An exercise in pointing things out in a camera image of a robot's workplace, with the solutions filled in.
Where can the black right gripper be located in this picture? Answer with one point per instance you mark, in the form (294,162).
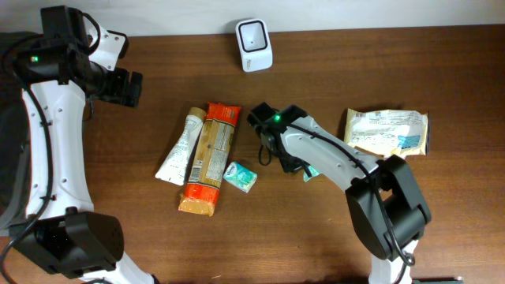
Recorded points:
(290,166)

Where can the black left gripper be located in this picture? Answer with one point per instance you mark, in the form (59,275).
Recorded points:
(120,91)

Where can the teal wipes packet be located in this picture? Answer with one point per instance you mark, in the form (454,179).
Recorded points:
(311,173)

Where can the teal tissue pack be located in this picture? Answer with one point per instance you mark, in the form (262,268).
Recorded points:
(240,177)

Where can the orange spaghetti package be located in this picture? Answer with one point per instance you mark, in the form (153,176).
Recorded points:
(206,175)

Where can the white tube with beige cap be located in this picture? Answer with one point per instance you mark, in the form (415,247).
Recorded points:
(174,166)

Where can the cream snack bag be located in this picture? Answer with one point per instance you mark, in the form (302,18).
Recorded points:
(388,132)

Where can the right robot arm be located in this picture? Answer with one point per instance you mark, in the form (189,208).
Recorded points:
(387,208)

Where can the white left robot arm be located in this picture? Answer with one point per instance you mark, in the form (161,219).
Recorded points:
(64,235)

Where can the white barcode scanner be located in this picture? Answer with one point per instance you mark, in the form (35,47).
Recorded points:
(254,45)

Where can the dark grey mesh basket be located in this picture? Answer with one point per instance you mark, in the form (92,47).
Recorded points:
(15,155)

